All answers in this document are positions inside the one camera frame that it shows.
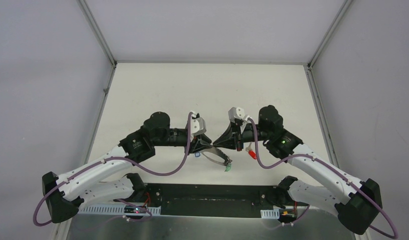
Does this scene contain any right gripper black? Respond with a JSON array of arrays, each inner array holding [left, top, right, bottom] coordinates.
[[212, 121, 271, 152]]

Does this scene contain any red tagged key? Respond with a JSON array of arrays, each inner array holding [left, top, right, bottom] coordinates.
[[245, 148, 257, 160]]

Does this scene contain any keyring with keys bunch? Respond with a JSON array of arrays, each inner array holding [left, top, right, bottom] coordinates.
[[197, 147, 233, 172]]

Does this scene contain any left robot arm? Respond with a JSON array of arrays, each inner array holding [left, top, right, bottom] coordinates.
[[32, 111, 210, 227]]

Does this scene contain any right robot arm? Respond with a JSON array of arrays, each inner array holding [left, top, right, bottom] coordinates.
[[213, 105, 383, 235]]

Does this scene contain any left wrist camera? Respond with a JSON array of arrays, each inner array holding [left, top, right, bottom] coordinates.
[[188, 111, 207, 138]]

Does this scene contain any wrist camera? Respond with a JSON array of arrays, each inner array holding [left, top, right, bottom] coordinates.
[[228, 107, 251, 128], [188, 111, 207, 138]]

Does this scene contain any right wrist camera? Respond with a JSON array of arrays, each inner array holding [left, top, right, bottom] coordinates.
[[228, 107, 251, 128]]

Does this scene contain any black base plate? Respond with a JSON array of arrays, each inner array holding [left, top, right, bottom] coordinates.
[[134, 183, 294, 218]]

